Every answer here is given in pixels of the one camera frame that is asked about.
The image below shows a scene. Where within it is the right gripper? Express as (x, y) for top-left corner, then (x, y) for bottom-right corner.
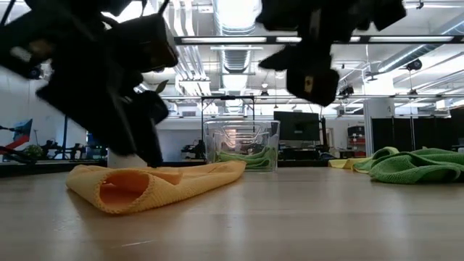
(255, 0), (363, 73)

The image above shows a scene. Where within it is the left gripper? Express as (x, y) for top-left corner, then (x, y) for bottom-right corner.
(36, 12), (181, 168)

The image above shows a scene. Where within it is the orange microfiber towel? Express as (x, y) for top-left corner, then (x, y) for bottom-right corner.
(65, 160), (247, 215)

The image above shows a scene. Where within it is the green microfiber towel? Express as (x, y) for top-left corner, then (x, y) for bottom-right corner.
(213, 146), (278, 170)
(353, 146), (464, 184)

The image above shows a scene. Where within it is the snake plant in white pot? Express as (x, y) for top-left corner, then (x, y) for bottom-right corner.
(107, 79), (170, 168)

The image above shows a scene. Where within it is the black monitor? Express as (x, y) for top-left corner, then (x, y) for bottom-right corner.
(273, 111), (320, 142)

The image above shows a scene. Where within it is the black metal stand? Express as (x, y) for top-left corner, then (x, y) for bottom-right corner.
(200, 95), (257, 124)

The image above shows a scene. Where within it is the clear plastic bin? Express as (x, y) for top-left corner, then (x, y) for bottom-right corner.
(202, 119), (281, 172)

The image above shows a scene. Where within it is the white pillar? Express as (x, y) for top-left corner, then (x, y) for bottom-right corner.
(363, 97), (396, 157)

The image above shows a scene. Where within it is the small green shrub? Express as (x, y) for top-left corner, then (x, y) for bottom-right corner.
(22, 144), (44, 159)

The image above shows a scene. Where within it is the red and blue stand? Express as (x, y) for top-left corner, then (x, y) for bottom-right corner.
(0, 118), (34, 165)

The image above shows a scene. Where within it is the black partition screen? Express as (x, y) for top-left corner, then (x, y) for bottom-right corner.
(371, 107), (464, 153)

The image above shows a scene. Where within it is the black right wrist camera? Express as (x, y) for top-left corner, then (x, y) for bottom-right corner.
(285, 67), (341, 108)

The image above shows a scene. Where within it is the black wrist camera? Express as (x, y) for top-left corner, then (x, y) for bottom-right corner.
(285, 67), (341, 108)
(139, 90), (170, 125)

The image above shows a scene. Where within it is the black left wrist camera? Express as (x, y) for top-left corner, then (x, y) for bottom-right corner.
(139, 90), (170, 125)

